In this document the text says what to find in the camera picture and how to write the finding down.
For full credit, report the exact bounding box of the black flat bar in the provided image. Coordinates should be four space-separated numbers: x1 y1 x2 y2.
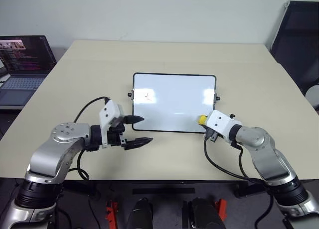
132 188 196 196

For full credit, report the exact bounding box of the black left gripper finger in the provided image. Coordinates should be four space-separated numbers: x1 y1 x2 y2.
124 115 145 125
123 137 154 151

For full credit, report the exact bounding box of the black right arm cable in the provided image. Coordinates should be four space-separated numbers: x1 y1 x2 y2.
203 135 265 187

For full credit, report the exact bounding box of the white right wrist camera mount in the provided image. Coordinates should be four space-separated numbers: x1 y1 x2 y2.
203 110 242 144

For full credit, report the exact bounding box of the open dark laptop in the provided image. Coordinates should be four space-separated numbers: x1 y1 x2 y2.
0 35 58 110

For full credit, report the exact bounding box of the red plastic bracket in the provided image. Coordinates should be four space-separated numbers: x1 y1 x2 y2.
215 199 228 219
105 200 118 229

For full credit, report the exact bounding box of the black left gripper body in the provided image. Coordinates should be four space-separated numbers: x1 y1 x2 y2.
107 117 127 148

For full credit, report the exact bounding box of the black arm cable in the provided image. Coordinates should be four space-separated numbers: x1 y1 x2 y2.
203 135 265 187
67 96 112 182

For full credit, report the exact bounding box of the grey round stool seat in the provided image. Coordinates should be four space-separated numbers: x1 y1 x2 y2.
305 85 319 112

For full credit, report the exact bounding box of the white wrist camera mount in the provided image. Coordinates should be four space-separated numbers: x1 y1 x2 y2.
203 110 242 144
98 100 124 149

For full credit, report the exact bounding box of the dark rounded shape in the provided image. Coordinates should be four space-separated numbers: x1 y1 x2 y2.
128 197 153 229
187 197 225 229

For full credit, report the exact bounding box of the black framed whiteboard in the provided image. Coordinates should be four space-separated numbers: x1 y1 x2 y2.
127 72 221 134

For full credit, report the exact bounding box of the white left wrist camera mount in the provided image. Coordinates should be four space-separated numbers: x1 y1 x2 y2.
98 100 124 149

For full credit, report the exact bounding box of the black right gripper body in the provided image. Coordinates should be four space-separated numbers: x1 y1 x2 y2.
204 129 220 143

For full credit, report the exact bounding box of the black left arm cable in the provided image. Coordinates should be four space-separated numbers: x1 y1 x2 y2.
67 96 112 182

